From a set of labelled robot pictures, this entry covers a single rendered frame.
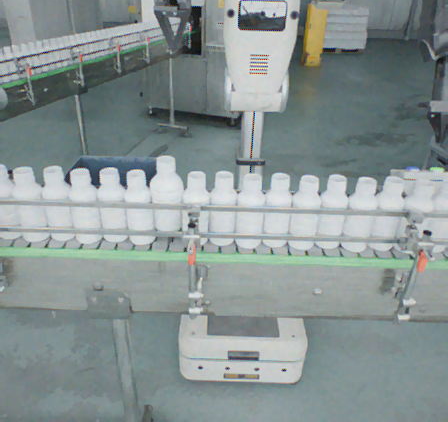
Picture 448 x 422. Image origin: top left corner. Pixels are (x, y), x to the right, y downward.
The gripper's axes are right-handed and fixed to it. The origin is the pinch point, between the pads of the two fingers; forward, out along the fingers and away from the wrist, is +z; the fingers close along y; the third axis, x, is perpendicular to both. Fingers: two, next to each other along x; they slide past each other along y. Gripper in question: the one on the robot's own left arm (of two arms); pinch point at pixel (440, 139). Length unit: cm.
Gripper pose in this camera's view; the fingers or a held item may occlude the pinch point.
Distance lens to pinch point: 113.3
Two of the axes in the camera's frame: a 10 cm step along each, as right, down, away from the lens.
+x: 0.0, -1.7, 9.9
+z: -0.2, 9.9, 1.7
